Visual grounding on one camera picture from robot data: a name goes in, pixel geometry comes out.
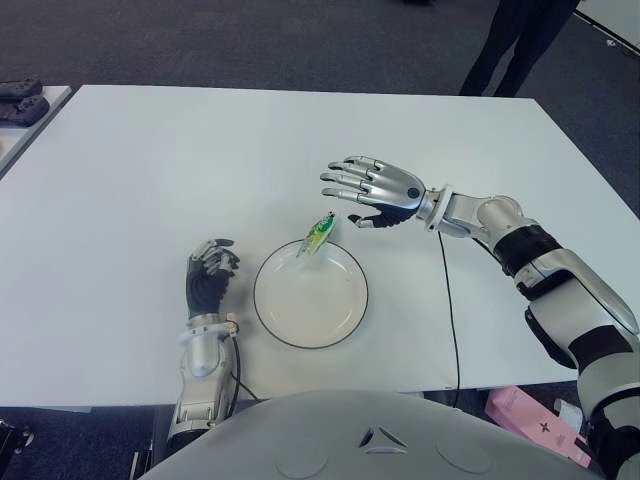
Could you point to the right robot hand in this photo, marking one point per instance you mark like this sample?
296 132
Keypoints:
395 187

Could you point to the black floor device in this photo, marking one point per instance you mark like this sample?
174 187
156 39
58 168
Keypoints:
12 435

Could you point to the white side table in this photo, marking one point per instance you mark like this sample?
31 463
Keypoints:
30 132

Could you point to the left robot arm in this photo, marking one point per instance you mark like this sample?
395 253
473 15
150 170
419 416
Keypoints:
202 360

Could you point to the person legs dark trousers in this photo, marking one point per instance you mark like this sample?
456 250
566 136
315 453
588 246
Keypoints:
520 45

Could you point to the green toothpaste tube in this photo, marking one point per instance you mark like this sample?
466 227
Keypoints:
319 234

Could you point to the white plate black rim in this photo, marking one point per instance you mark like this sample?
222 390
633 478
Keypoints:
310 305

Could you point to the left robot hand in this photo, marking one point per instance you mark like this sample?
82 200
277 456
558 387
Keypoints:
202 292

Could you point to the black game controller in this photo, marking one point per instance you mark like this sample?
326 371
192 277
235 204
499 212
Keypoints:
20 87
25 110

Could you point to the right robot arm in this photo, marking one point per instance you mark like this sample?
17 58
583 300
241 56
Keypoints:
565 270

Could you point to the white background table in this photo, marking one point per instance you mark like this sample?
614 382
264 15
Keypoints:
615 20

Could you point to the pink cardboard box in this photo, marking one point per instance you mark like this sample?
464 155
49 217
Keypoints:
525 415

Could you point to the grey robot torso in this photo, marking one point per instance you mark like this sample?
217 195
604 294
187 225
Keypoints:
350 440

